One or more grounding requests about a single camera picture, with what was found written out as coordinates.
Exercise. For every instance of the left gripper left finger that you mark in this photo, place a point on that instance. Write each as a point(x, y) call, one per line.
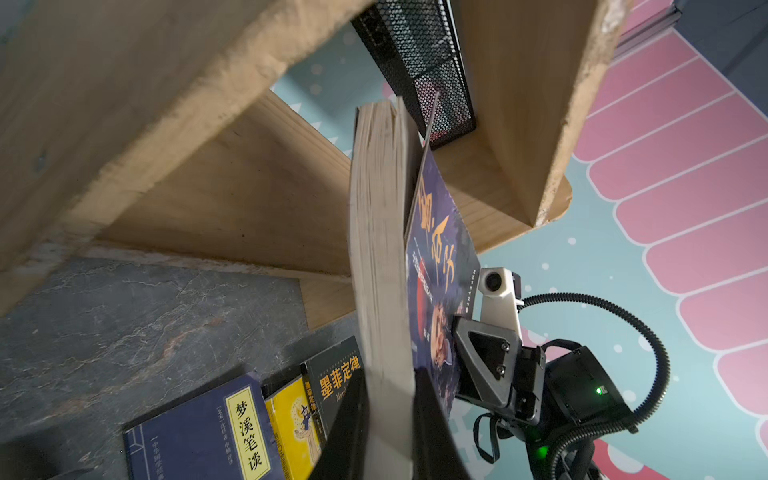
point(343, 457)

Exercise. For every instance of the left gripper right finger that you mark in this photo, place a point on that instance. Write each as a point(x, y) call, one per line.
point(435, 456)

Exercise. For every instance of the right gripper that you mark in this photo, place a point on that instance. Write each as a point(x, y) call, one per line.
point(540, 392)

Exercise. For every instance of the black deer antler book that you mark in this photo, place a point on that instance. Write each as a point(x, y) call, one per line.
point(325, 377)

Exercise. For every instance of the purple old man book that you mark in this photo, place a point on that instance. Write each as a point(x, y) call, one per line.
point(414, 269)

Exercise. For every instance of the yellow cartoon book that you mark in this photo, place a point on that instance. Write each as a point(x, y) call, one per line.
point(294, 429)

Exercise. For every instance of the dark blue book right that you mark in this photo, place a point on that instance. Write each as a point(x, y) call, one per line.
point(223, 433)

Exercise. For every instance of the wooden two-tier bookshelf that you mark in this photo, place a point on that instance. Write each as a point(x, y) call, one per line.
point(147, 131)

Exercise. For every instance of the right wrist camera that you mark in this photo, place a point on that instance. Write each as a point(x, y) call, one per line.
point(499, 319)

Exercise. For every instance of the black wire mesh basket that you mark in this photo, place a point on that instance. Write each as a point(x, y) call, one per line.
point(415, 46)

